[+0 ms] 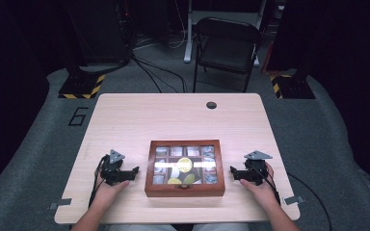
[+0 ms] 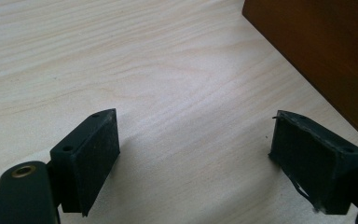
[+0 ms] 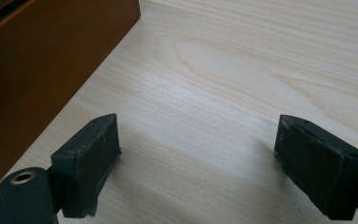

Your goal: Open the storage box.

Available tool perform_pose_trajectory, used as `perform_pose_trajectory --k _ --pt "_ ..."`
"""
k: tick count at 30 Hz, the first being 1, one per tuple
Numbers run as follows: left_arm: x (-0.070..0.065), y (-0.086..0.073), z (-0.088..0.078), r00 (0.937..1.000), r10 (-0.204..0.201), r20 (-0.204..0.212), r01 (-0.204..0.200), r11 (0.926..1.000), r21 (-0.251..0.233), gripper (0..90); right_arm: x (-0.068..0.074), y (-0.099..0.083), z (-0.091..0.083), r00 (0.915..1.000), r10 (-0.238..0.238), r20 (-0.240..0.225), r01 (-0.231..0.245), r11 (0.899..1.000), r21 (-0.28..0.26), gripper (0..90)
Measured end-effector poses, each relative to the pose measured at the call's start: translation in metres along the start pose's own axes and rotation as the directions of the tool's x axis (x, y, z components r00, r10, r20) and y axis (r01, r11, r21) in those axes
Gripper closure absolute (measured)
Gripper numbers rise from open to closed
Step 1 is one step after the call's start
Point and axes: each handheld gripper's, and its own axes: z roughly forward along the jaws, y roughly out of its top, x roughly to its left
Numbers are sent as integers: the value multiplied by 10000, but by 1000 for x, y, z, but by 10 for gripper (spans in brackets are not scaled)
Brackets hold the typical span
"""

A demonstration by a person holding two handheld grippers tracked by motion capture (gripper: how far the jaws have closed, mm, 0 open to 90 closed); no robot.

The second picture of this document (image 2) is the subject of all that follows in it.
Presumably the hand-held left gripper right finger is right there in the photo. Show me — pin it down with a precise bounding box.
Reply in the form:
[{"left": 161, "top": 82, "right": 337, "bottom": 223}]
[{"left": 268, "top": 109, "right": 358, "bottom": 216}]

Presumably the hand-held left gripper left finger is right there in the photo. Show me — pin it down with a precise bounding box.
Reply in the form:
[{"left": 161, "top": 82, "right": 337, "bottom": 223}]
[{"left": 49, "top": 107, "right": 121, "bottom": 217}]

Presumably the brown wooden compartment box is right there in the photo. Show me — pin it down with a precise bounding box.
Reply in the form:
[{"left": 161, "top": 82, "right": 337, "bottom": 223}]
[{"left": 241, "top": 0, "right": 358, "bottom": 147}]

